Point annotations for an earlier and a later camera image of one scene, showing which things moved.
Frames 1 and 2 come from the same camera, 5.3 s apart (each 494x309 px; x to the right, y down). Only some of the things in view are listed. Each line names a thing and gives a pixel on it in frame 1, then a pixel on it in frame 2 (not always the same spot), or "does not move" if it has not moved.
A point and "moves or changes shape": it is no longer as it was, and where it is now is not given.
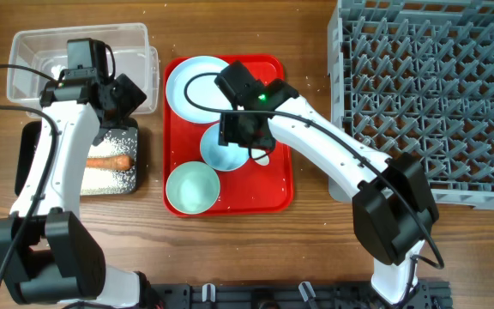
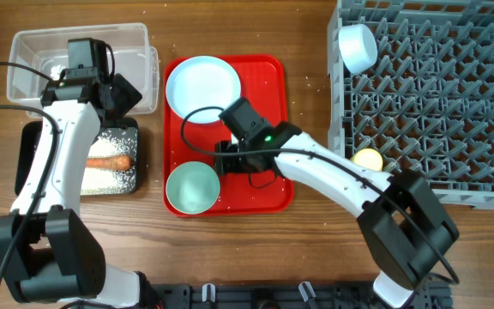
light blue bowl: [221, 157] moves or changes shape
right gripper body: [244, 136] -> [228, 161]
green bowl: [193, 187] does not move
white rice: [98, 181] does not move
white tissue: [57, 69] does not move
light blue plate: [202, 90] does not move
